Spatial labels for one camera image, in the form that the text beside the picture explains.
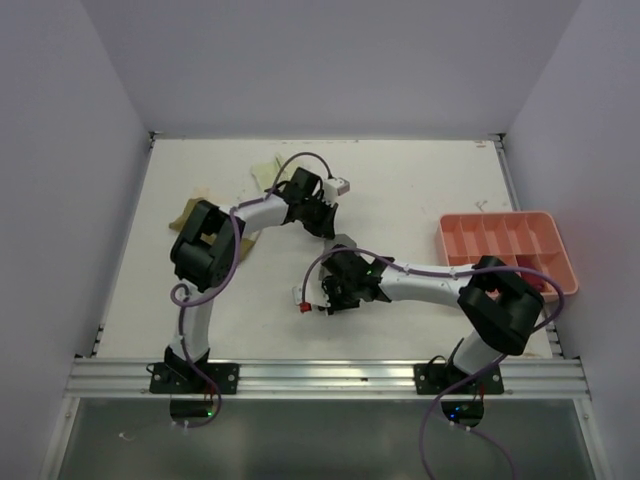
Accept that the grey and cream underwear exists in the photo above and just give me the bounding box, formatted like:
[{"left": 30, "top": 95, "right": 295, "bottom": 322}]
[{"left": 324, "top": 233, "right": 357, "bottom": 251}]

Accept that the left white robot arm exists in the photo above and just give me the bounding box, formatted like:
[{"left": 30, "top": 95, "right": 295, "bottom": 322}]
[{"left": 164, "top": 167, "right": 350, "bottom": 393}]

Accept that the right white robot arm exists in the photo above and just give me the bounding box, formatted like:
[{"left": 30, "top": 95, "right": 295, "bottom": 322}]
[{"left": 321, "top": 244, "right": 544, "bottom": 393}]

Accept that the pale green underwear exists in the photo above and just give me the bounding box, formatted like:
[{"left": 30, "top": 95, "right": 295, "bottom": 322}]
[{"left": 250, "top": 155, "right": 285, "bottom": 191}]

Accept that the olive and cream underwear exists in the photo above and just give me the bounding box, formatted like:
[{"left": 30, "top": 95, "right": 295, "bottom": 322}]
[{"left": 167, "top": 185, "right": 261, "bottom": 263}]

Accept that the dark red rolled underwear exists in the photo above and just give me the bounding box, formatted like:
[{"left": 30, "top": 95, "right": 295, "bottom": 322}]
[{"left": 516, "top": 255, "right": 546, "bottom": 293}]

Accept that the pink divided tray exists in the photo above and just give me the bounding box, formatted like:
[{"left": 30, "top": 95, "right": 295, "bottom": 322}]
[{"left": 435, "top": 211, "right": 579, "bottom": 296}]

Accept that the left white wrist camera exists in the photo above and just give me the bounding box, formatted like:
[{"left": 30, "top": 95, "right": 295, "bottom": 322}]
[{"left": 322, "top": 177, "right": 350, "bottom": 204}]

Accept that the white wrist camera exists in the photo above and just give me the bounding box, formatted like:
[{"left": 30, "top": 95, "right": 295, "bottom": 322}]
[
  {"left": 291, "top": 282, "right": 329, "bottom": 313},
  {"left": 322, "top": 177, "right": 350, "bottom": 204}
]

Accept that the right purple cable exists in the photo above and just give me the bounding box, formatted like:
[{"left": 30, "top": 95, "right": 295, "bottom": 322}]
[{"left": 301, "top": 248, "right": 567, "bottom": 480}]

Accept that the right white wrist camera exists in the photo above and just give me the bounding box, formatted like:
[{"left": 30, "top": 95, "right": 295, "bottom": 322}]
[{"left": 291, "top": 282, "right": 329, "bottom": 313}]

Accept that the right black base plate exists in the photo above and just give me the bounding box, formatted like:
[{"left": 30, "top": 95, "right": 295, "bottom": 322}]
[{"left": 413, "top": 355, "right": 505, "bottom": 396}]

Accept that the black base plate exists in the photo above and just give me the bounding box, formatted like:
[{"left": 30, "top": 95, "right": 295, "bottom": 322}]
[
  {"left": 413, "top": 355, "right": 505, "bottom": 396},
  {"left": 146, "top": 362, "right": 240, "bottom": 395}
]

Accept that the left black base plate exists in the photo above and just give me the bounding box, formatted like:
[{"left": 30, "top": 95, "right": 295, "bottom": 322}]
[{"left": 146, "top": 362, "right": 240, "bottom": 395}]

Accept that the aluminium mounting rail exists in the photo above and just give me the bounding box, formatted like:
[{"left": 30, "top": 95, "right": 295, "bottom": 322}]
[{"left": 64, "top": 358, "right": 590, "bottom": 400}]

